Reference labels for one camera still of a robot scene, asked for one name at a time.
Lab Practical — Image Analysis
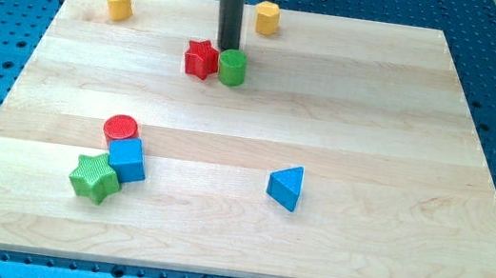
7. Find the red star block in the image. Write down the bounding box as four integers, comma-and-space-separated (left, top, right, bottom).
184, 40, 219, 80

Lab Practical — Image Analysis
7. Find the yellow hexagon block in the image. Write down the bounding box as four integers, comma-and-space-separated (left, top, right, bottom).
255, 1, 281, 36

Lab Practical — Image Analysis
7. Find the green star block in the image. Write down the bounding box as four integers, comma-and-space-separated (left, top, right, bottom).
69, 153, 121, 205

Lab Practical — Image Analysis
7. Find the blue triangle block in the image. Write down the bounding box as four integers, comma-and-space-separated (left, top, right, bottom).
266, 167, 305, 212

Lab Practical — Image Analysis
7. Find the green cylinder block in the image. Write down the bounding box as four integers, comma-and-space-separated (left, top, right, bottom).
218, 49, 248, 87

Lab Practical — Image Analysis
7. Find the blue cube block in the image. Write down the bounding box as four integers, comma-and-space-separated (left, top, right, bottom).
109, 138, 146, 183

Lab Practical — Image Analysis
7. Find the red cylinder block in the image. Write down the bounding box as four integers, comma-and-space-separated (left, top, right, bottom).
102, 114, 140, 144

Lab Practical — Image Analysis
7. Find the light wooden board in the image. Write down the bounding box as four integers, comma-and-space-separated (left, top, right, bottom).
0, 0, 496, 278

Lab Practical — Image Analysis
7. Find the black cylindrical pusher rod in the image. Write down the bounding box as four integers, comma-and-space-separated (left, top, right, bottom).
217, 0, 245, 51

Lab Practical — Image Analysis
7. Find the yellow cylinder block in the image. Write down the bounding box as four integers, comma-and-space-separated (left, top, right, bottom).
107, 0, 133, 21

